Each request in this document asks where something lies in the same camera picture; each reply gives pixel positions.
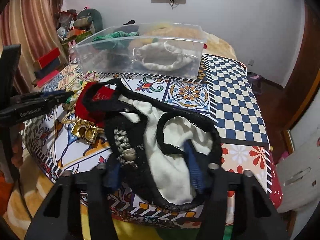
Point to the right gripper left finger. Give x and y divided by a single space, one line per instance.
59 216

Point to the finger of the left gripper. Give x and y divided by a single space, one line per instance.
63 97
53 93

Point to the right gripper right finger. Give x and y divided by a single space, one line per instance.
255 216

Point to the yellow patterned silk scarf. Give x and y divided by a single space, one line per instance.
77 86

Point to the red velvet pouch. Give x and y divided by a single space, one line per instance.
91 113

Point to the gold shiny pouch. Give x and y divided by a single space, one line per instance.
83 129

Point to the green knit cloth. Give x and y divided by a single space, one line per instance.
116 40

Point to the black trimmed white mesh bag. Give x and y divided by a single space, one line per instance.
173 148

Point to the white drawstring pouch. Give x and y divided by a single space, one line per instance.
163 57

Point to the red book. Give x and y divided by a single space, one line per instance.
43 81

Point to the red gift box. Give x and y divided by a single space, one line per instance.
46 59

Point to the pink rabbit toy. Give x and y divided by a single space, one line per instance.
71 54

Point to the beige fleece blanket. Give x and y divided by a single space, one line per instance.
19 206

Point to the green storage box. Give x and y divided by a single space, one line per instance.
78 39

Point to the white sliding wardrobe door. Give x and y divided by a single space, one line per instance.
299 172

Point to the striped pink curtain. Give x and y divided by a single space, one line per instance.
32 24

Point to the grey green plush toy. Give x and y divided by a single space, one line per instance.
89 20

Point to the dark purple jacket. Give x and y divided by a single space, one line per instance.
130 27

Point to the patterned patchwork bed cover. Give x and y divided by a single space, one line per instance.
222 93

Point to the clear plastic storage bin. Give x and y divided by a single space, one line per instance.
184 36

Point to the grey bag on floor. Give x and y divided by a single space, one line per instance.
255 82

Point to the wooden door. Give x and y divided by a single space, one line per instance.
303 83

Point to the wall power socket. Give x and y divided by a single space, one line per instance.
251 62

